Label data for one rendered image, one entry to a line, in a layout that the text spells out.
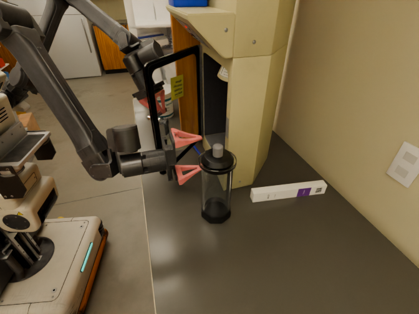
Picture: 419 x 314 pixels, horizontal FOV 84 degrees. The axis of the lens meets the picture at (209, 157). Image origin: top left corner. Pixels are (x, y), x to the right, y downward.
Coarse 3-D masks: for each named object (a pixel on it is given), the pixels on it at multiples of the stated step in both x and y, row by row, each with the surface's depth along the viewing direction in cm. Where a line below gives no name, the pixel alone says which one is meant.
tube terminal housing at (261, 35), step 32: (224, 0) 58; (256, 0) 53; (288, 0) 62; (256, 32) 57; (288, 32) 72; (224, 64) 66; (256, 64) 62; (256, 96) 68; (256, 128) 75; (256, 160) 84
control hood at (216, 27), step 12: (180, 12) 56; (192, 12) 53; (204, 12) 53; (216, 12) 53; (228, 12) 53; (192, 24) 53; (204, 24) 53; (216, 24) 54; (228, 24) 55; (204, 36) 55; (216, 36) 55; (228, 36) 56; (216, 48) 57; (228, 48) 58
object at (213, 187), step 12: (204, 168) 62; (228, 168) 62; (204, 180) 67; (216, 180) 64; (228, 180) 66; (204, 192) 70; (216, 192) 67; (228, 192) 69; (204, 204) 73; (216, 204) 70; (228, 204) 73; (216, 216) 73
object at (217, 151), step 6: (216, 144) 64; (210, 150) 66; (216, 150) 62; (222, 150) 63; (204, 156) 64; (210, 156) 64; (216, 156) 63; (222, 156) 64; (228, 156) 64; (204, 162) 63; (210, 162) 62; (216, 162) 62; (222, 162) 62; (228, 162) 63; (216, 168) 62; (222, 168) 62
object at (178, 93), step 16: (144, 64) 63; (176, 64) 75; (192, 64) 84; (144, 80) 65; (160, 80) 70; (176, 80) 78; (192, 80) 87; (160, 96) 72; (176, 96) 80; (192, 96) 90; (160, 112) 75; (176, 112) 83; (192, 112) 93; (160, 128) 77; (176, 128) 86; (192, 128) 97
